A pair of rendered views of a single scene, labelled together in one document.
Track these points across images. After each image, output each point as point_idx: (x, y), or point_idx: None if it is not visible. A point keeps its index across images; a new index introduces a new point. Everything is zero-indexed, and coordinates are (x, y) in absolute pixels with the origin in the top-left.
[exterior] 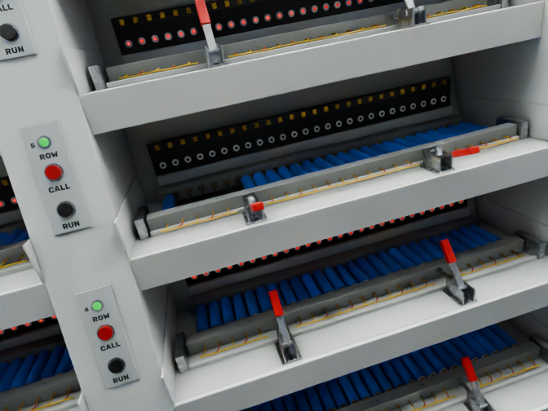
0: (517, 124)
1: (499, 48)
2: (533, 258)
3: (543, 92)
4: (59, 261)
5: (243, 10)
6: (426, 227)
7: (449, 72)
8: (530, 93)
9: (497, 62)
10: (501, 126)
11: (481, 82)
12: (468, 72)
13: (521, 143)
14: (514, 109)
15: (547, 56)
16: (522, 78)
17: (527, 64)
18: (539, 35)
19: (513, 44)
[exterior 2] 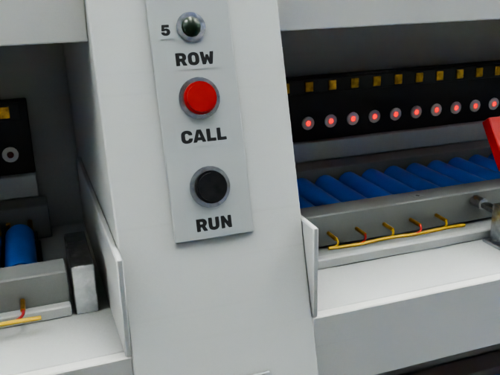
0: (70, 269)
1: (77, 52)
2: None
3: (106, 196)
4: None
5: None
6: None
7: (59, 88)
8: (102, 189)
9: (79, 86)
10: (21, 272)
11: (80, 129)
12: (74, 98)
13: (52, 334)
14: (96, 222)
15: (97, 100)
16: (94, 144)
17: (91, 108)
18: (80, 36)
19: (80, 47)
